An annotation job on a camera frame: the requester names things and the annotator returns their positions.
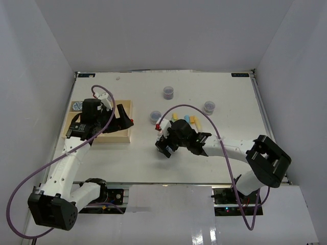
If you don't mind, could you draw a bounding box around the yellow highlighter pen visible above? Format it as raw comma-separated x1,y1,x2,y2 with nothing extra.
194,116,202,132

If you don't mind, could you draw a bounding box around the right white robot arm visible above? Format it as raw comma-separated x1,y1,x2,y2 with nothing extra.
155,119,291,204

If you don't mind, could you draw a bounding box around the paperclip jar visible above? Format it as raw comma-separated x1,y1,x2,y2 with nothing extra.
163,86,174,100
150,111,161,125
203,101,216,115

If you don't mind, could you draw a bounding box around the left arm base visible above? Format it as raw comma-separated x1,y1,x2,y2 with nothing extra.
80,188,126,214

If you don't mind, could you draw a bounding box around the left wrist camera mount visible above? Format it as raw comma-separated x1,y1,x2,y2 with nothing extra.
93,92,112,111

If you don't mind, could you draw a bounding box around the beige wooden organizer tray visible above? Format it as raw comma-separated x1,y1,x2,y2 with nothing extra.
61,100,133,143

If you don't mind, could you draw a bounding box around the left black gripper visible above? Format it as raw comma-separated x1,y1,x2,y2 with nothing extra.
96,104,134,133

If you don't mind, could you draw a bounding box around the blue white ink jar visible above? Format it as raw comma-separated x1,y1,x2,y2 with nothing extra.
71,101,83,112

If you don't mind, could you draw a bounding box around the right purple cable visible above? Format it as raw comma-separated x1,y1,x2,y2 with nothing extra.
160,103,270,231

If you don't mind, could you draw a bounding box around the blue capped highlighter pen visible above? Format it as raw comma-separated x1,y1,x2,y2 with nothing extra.
184,115,191,124

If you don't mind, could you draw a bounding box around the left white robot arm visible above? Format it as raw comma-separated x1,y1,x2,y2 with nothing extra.
28,99,134,231

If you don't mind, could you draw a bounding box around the aluminium table rail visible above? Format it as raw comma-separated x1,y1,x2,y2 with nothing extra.
250,68,292,185

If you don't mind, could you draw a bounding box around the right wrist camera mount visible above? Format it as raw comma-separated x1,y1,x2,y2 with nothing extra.
155,117,171,135

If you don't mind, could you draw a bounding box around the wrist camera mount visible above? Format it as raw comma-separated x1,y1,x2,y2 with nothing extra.
93,92,112,111
155,117,171,135

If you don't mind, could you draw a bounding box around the left table logo sticker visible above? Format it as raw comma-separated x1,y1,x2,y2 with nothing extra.
78,73,96,78

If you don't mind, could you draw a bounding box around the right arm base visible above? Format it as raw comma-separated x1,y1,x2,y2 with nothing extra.
211,188,257,217

